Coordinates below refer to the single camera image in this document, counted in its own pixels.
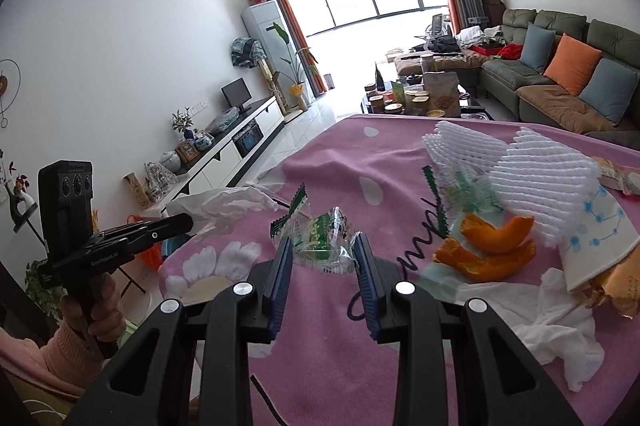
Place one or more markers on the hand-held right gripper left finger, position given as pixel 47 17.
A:
pixel 282 276

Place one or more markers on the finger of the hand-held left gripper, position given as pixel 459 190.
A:
pixel 160 228

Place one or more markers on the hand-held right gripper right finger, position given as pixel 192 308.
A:
pixel 367 286

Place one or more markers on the clear green snack wrapper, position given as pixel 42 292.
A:
pixel 320 231
pixel 465 196

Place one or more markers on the white tissue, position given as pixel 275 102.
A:
pixel 540 321
pixel 225 206

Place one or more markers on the white blue-patterned paper cup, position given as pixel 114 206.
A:
pixel 600 226

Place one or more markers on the person's left forearm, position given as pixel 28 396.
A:
pixel 55 361

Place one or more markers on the person's left hand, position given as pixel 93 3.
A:
pixel 107 306

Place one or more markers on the orange plastic bag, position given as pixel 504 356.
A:
pixel 150 256

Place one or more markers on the black plant stand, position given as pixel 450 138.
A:
pixel 22 211

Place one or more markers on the brown paper box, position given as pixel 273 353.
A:
pixel 136 190

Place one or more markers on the red-leaf plant in white vase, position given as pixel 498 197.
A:
pixel 17 183

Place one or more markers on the white ceramic jar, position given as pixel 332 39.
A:
pixel 171 161

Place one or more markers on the framed picture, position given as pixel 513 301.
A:
pixel 188 152

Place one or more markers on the small plant in blue vase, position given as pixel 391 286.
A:
pixel 184 123

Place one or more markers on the white TV cabinet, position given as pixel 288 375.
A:
pixel 240 156

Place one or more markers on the orange peel piece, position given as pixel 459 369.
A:
pixel 475 266
pixel 492 236

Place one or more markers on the pink printed blanket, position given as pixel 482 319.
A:
pixel 350 166

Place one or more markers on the blue plastic bundle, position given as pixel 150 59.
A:
pixel 222 121

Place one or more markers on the black monitor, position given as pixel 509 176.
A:
pixel 236 93

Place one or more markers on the white foam fruit net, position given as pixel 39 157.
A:
pixel 450 146
pixel 540 176

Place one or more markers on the yellow flowers in pot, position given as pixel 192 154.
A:
pixel 298 96

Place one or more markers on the light wooden rack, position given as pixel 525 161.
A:
pixel 272 86

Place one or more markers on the group of lidded jars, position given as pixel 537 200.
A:
pixel 395 103

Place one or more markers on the folded blue patterned cloth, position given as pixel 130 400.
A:
pixel 245 51

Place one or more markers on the small grey bin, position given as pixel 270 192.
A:
pixel 329 82

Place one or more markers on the brown paper bag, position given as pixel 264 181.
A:
pixel 440 93

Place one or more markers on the dark coffee table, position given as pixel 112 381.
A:
pixel 470 103

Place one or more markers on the tall leafy floor plant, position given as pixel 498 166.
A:
pixel 300 61

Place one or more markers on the white standing air conditioner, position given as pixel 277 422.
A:
pixel 265 26

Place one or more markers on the brown ottoman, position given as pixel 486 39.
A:
pixel 450 63

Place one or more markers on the torn yellow snack wrapper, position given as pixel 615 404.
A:
pixel 620 286

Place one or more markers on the green sofa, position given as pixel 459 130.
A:
pixel 505 71

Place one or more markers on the pile of white clothes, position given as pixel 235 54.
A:
pixel 475 36

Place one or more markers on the red cloth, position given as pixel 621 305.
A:
pixel 509 52

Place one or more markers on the blue cushion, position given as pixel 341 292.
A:
pixel 537 46
pixel 607 88

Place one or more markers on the orange cushion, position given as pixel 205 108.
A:
pixel 570 63

